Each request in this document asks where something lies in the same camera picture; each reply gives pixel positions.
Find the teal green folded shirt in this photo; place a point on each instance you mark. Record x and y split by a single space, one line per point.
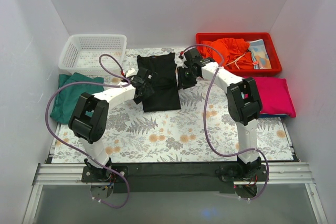
65 100

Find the red plastic bin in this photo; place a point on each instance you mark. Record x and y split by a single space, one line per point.
276 67

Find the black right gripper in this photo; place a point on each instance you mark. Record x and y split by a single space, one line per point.
184 77

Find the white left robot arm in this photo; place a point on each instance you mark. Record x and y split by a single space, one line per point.
89 118

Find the black t shirt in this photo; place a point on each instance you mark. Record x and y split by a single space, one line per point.
163 82

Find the floral patterned table mat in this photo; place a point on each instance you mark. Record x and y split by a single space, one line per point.
133 136

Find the white plastic basket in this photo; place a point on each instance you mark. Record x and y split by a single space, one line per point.
91 54

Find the patterned pastel cloth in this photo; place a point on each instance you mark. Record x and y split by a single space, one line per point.
259 55

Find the magenta folded shirt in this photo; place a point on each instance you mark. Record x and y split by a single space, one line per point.
275 96

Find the aluminium mounting rail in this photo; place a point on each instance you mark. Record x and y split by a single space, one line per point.
160 177

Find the navy blue folded shirt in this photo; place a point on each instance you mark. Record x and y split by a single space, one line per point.
265 115

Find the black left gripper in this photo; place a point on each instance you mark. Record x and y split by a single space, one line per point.
146 87

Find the orange crumpled shirt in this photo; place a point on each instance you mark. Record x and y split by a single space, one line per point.
235 53

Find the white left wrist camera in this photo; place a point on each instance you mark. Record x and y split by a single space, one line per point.
130 72

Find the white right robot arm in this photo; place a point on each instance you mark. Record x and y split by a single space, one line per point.
243 98

